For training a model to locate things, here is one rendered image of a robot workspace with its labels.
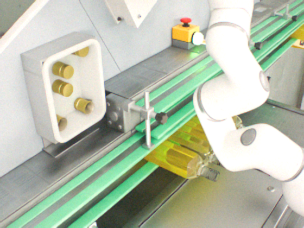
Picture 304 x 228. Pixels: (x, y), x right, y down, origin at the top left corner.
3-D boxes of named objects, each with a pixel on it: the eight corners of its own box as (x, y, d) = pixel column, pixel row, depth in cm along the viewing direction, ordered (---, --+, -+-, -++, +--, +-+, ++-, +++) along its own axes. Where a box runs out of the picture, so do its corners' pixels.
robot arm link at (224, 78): (190, 38, 75) (175, 96, 69) (236, 10, 64) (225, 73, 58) (236, 70, 81) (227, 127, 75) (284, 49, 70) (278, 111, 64)
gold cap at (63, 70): (50, 64, 86) (62, 68, 83) (62, 59, 88) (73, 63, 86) (52, 77, 87) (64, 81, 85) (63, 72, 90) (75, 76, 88)
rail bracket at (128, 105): (125, 140, 100) (162, 157, 94) (120, 86, 91) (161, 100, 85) (132, 135, 102) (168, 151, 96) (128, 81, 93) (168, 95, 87)
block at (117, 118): (105, 126, 103) (124, 135, 99) (102, 97, 98) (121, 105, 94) (114, 121, 105) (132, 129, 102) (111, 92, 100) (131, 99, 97)
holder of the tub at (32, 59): (40, 150, 94) (59, 162, 90) (19, 54, 80) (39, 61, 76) (86, 121, 106) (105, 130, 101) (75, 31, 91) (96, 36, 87)
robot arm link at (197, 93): (308, 107, 75) (257, 122, 87) (242, 54, 66) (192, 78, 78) (301, 178, 67) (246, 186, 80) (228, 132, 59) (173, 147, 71)
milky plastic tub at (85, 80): (37, 134, 91) (58, 147, 86) (20, 54, 79) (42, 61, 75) (85, 106, 103) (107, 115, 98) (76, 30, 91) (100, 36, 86)
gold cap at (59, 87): (50, 82, 87) (62, 86, 85) (61, 76, 90) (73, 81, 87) (52, 94, 89) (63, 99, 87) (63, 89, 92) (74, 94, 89)
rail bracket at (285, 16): (268, 16, 166) (295, 22, 159) (270, 1, 162) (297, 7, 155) (272, 14, 169) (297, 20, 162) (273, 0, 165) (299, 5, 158)
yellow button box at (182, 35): (170, 45, 129) (188, 50, 125) (170, 25, 125) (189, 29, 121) (182, 39, 133) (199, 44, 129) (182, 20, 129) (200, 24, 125)
